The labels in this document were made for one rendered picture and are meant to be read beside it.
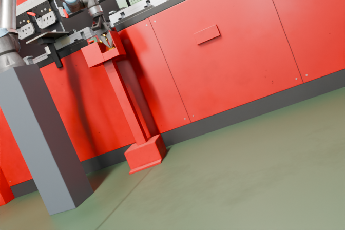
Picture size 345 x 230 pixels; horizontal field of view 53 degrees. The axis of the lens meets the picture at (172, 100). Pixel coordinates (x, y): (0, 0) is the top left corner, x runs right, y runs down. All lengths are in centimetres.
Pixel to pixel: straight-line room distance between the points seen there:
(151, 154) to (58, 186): 54
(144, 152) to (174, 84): 49
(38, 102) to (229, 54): 113
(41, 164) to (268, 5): 153
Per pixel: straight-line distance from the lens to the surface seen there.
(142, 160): 208
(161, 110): 230
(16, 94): 190
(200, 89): 222
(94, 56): 208
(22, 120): 192
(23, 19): 283
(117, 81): 210
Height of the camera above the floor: 47
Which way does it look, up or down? 5 degrees down
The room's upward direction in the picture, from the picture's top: 22 degrees counter-clockwise
